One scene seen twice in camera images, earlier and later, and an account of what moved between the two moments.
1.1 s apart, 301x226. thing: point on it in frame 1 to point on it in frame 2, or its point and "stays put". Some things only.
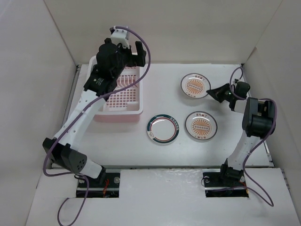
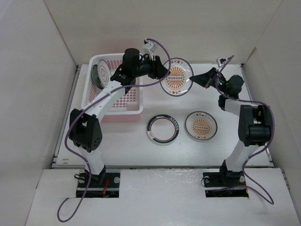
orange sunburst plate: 201,125 stays put
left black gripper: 134,61 to 158,71
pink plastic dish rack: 125,106 stays put
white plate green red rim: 162,129 stays put
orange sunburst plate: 195,85 to 178,83
